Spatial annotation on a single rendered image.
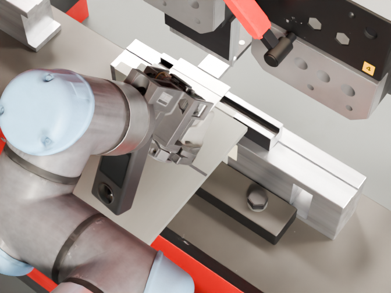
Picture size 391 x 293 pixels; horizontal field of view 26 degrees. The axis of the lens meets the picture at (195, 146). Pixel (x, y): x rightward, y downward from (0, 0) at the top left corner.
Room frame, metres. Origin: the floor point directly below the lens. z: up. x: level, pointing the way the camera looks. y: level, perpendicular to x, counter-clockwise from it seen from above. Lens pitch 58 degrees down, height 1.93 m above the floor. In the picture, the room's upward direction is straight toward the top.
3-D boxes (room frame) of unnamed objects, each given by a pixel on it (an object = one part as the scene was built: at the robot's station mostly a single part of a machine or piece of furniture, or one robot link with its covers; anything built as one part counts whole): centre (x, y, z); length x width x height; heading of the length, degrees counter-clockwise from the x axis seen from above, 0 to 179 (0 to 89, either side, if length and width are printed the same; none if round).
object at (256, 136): (0.67, -0.03, 0.99); 0.20 x 0.03 x 0.03; 53
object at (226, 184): (0.61, 0.00, 0.89); 0.30 x 0.05 x 0.03; 53
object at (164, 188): (0.56, 0.08, 1.00); 0.26 x 0.18 x 0.01; 143
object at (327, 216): (0.65, -0.05, 0.92); 0.39 x 0.06 x 0.10; 53
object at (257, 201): (0.55, -0.09, 0.91); 0.03 x 0.03 x 0.02
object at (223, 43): (0.68, -0.01, 1.13); 0.10 x 0.02 x 0.10; 53
